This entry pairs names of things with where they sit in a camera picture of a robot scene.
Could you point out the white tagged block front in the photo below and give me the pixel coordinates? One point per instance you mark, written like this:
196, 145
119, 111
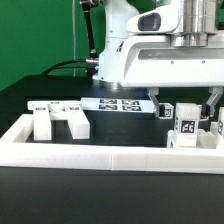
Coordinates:
187, 118

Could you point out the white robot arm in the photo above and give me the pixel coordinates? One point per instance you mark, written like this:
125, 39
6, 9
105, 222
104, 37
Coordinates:
118, 13

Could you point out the white chair seat part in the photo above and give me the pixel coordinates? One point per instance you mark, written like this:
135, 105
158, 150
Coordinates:
202, 139

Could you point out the white chair back part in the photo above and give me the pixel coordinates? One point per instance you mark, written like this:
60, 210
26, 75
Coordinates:
44, 112

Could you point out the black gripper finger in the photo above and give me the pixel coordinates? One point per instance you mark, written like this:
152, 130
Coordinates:
208, 109
156, 103

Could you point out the white flat tagged plank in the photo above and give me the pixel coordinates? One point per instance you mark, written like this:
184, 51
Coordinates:
117, 105

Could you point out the white U-shaped border frame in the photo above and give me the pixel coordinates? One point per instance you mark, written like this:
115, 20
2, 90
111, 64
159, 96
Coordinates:
15, 151

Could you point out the white tagged cube middle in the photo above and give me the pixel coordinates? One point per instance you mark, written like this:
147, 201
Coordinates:
166, 111

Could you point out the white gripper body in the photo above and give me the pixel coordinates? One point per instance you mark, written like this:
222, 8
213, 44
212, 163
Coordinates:
178, 44

